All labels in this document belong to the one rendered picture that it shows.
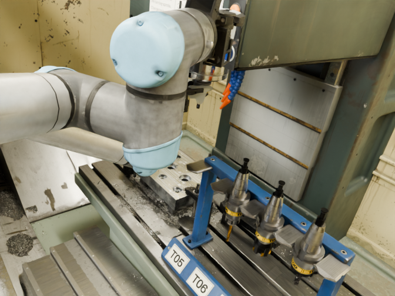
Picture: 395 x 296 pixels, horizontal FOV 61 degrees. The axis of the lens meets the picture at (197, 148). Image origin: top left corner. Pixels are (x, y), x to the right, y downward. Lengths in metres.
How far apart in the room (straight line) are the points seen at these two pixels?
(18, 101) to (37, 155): 1.52
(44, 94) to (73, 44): 1.56
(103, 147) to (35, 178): 1.05
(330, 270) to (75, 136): 0.60
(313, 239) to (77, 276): 0.84
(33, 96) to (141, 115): 0.12
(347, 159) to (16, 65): 1.56
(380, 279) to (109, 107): 1.61
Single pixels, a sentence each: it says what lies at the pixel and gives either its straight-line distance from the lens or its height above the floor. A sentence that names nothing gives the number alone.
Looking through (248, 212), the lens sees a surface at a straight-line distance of 0.85.
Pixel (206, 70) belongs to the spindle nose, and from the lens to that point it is 1.02.
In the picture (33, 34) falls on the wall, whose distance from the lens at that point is 1.90.
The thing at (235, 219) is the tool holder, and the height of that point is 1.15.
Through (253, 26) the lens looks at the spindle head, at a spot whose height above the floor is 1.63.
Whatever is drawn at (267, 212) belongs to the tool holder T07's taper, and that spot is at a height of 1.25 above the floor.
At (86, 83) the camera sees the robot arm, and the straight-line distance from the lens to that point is 0.47.
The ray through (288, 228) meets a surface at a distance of 0.84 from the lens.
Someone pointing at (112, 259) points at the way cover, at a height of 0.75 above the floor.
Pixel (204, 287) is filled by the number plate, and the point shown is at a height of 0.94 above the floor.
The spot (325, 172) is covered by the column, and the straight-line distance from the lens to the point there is 1.44.
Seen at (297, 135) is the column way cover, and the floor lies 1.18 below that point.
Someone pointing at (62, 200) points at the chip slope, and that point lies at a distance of 1.77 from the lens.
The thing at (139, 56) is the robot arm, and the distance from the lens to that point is 0.37.
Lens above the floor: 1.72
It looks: 28 degrees down
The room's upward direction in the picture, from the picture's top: 9 degrees clockwise
